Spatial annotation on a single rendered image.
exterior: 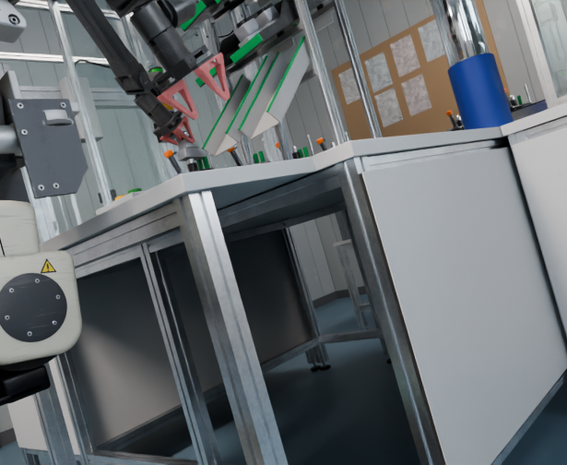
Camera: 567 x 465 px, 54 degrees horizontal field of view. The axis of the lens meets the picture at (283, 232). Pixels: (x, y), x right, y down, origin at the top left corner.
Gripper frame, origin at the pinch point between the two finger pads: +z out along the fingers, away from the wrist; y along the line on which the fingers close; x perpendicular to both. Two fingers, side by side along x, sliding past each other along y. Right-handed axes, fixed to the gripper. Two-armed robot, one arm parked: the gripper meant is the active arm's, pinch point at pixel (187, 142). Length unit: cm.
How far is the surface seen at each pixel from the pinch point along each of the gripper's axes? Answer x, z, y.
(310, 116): -310, 153, 209
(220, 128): 5.7, -1.0, -21.4
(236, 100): -5.2, -2.2, -22.6
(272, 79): -5.1, -2.2, -37.6
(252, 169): 48, -8, -66
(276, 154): -87, 61, 61
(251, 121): 9.7, -0.5, -35.9
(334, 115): 5, 10, -53
